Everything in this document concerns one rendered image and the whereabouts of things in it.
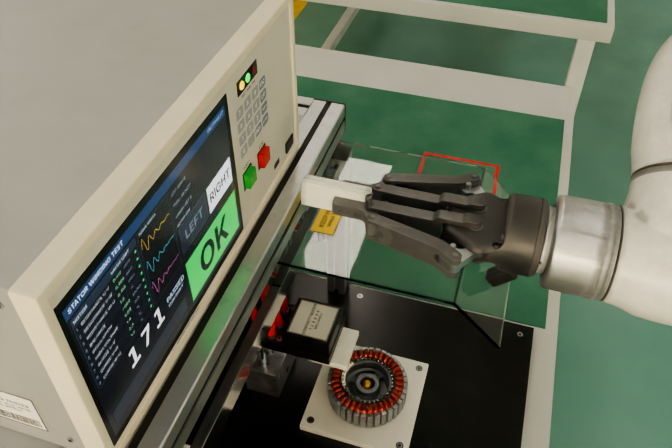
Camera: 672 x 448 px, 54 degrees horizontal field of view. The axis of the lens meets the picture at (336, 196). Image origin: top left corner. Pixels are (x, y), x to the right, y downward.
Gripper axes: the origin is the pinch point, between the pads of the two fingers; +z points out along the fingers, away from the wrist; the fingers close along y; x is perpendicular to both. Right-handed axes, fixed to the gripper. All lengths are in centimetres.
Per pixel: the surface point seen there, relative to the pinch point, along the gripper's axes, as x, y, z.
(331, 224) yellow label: -11.5, 7.4, 2.8
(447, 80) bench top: -43, 96, 1
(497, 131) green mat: -43, 78, -13
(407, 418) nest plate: -39.8, 1.8, -9.9
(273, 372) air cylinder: -35.7, 0.6, 9.2
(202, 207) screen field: 4.2, -9.6, 9.4
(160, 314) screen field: 0.1, -18.7, 9.4
